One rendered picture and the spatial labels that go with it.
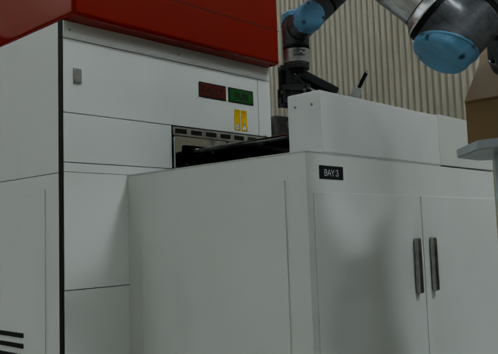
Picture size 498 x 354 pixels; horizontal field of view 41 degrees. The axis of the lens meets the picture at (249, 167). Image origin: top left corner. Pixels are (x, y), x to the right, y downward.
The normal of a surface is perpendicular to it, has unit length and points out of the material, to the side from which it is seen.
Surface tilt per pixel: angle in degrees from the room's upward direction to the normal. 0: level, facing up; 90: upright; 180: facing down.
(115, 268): 90
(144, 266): 90
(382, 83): 90
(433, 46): 141
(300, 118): 90
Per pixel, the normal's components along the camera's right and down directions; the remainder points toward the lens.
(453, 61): -0.59, 0.77
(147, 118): 0.73, -0.09
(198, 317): -0.69, -0.05
